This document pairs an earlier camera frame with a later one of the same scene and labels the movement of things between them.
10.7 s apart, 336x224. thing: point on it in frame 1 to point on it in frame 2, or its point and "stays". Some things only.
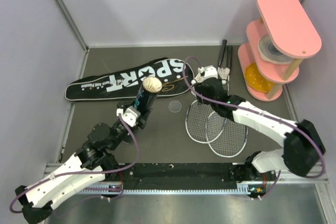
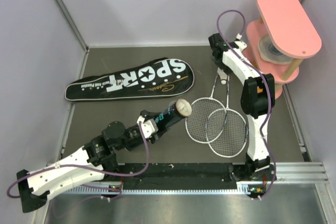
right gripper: (199, 88) to (223, 67)
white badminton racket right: (226, 137) stays
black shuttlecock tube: (145, 101) to (176, 110)
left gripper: (144, 119) to (148, 115)
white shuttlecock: (223, 74) stays
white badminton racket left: (203, 125) stays
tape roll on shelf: (269, 52) stays
